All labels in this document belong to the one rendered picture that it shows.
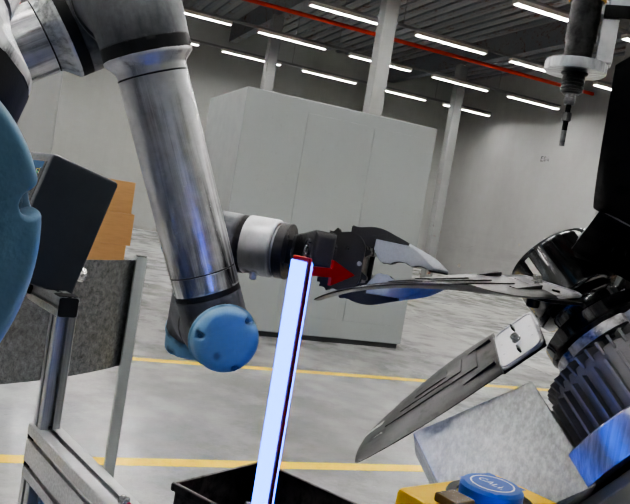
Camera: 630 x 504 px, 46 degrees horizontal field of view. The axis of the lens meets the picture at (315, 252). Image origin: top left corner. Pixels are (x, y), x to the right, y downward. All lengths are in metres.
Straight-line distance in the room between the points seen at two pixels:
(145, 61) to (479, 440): 0.54
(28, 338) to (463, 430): 1.87
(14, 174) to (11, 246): 0.02
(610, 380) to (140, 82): 0.58
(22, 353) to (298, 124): 4.89
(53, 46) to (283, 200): 6.12
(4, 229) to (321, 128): 6.92
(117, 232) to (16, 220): 8.57
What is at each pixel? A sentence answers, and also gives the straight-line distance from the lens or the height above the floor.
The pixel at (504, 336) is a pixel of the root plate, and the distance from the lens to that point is 1.04.
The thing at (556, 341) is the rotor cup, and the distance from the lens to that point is 0.94.
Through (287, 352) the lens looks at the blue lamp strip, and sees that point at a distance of 0.68.
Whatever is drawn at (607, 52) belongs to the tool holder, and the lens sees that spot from 0.94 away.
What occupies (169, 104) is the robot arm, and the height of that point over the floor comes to 1.32.
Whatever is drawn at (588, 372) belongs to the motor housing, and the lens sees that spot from 0.88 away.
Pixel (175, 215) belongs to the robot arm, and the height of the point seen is 1.21.
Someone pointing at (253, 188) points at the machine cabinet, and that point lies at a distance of 6.91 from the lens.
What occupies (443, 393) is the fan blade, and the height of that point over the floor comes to 1.03.
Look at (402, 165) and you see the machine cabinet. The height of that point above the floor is 1.83.
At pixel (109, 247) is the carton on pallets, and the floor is 0.46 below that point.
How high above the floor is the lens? 1.23
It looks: 3 degrees down
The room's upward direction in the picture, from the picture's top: 9 degrees clockwise
